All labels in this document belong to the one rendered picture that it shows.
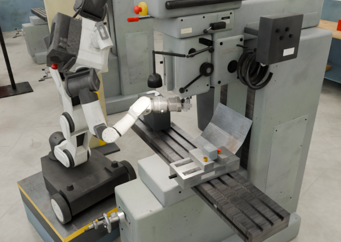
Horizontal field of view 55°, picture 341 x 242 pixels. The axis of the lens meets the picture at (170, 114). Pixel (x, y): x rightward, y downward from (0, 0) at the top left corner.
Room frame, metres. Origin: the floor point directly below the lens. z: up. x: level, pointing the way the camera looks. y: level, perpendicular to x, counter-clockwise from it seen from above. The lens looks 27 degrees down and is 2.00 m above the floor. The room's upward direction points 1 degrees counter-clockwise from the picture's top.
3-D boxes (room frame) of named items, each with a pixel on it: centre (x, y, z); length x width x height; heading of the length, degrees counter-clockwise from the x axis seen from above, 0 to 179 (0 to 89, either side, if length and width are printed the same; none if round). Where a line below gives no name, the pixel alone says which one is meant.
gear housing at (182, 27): (1.65, -0.12, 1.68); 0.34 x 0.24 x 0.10; 120
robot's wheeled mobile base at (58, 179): (1.98, 0.70, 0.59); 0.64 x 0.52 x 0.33; 43
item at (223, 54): (1.72, -0.26, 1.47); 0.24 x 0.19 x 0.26; 30
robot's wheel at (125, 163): (1.98, 0.34, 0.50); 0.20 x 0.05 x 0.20; 43
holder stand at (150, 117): (1.98, 0.10, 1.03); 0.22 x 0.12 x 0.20; 23
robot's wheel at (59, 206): (1.62, 0.73, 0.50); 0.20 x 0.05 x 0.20; 43
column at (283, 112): (1.93, -0.62, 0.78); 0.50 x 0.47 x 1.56; 120
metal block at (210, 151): (1.43, -0.20, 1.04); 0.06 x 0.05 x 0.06; 28
